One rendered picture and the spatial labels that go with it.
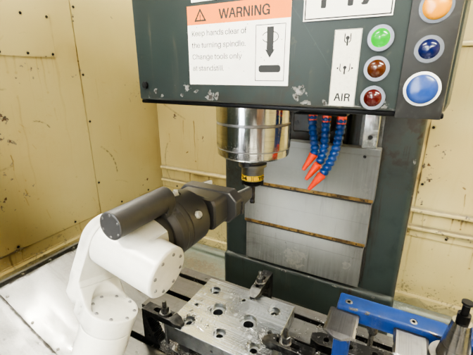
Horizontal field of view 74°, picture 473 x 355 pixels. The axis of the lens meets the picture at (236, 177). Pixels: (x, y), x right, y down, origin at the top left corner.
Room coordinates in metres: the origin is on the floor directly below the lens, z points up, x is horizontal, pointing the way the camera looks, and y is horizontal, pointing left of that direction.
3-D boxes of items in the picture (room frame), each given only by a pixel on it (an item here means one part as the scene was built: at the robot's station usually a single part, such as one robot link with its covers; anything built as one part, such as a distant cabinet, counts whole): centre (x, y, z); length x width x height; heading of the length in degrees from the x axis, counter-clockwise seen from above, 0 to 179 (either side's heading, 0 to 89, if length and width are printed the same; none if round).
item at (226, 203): (0.47, 0.07, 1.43); 0.13 x 0.12 x 0.10; 62
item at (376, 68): (0.37, -0.16, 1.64); 0.02 x 0.01 x 0.02; 62
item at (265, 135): (0.67, -0.04, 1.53); 0.16 x 0.16 x 0.12
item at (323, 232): (1.07, -0.24, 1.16); 0.48 x 0.05 x 0.51; 62
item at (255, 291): (0.84, -0.08, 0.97); 0.13 x 0.03 x 0.15; 152
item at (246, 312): (0.72, 0.01, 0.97); 0.29 x 0.23 x 0.05; 62
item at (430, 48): (0.35, -0.20, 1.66); 0.02 x 0.01 x 0.02; 62
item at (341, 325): (0.45, -0.19, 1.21); 0.07 x 0.05 x 0.01; 152
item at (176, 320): (0.71, 0.20, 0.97); 0.13 x 0.03 x 0.15; 62
